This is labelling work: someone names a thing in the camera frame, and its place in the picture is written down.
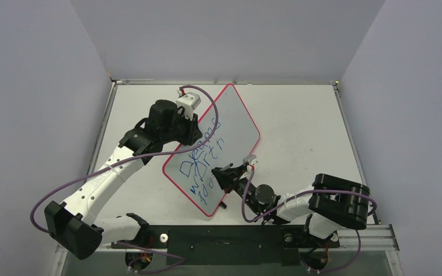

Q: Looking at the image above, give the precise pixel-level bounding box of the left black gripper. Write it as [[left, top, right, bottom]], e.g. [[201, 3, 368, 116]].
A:
[[161, 109, 201, 146]]

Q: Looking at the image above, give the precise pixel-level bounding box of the blue whiteboard marker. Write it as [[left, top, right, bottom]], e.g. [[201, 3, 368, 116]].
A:
[[220, 163, 233, 171]]

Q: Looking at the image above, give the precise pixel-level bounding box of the pink-framed whiteboard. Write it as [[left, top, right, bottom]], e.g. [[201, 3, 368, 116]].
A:
[[162, 84, 261, 217]]

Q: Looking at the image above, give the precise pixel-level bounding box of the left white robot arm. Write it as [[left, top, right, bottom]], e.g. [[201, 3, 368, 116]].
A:
[[44, 95, 202, 260]]

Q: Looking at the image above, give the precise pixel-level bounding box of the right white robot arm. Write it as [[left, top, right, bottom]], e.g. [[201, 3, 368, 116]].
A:
[[211, 164, 377, 246]]

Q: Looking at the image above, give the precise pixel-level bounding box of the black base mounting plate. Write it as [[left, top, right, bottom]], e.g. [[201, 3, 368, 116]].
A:
[[112, 224, 340, 266]]

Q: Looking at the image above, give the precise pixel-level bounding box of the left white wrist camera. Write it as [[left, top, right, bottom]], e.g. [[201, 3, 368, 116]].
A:
[[176, 88, 201, 120]]

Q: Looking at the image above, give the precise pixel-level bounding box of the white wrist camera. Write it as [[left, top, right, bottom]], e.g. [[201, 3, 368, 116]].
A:
[[176, 88, 201, 120], [243, 155, 259, 173]]

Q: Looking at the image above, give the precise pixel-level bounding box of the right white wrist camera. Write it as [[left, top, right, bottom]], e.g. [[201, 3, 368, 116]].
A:
[[243, 155, 259, 173]]

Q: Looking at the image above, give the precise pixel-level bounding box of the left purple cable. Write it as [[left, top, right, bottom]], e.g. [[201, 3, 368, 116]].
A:
[[29, 85, 219, 275]]

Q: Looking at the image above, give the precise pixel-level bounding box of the aluminium front rail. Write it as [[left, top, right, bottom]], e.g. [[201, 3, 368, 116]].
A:
[[55, 224, 400, 253]]

